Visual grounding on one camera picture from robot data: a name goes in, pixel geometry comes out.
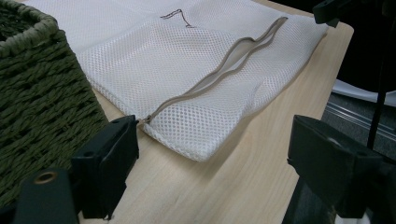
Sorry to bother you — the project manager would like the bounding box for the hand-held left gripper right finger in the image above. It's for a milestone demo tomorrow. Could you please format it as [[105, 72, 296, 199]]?
[[287, 114, 386, 219]]

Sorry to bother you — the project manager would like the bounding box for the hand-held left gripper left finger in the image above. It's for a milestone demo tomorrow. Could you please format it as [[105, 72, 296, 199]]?
[[71, 115, 140, 220]]

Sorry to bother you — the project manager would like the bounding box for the green woven basket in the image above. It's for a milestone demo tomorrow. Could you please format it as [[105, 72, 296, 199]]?
[[0, 0, 110, 208]]

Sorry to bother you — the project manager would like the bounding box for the white mesh laundry bag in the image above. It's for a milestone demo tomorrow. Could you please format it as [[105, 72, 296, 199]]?
[[22, 0, 330, 162]]

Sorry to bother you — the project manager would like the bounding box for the white sheet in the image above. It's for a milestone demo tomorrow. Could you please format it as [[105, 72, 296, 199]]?
[[331, 78, 396, 107]]

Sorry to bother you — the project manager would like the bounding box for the black stand pole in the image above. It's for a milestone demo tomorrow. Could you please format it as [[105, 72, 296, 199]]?
[[366, 18, 396, 149]]

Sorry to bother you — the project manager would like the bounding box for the black stand clamp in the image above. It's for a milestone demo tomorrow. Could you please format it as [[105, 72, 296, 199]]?
[[312, 0, 396, 28]]

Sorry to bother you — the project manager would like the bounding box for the metal floor rail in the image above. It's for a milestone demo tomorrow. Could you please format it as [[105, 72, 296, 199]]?
[[323, 102, 396, 143]]

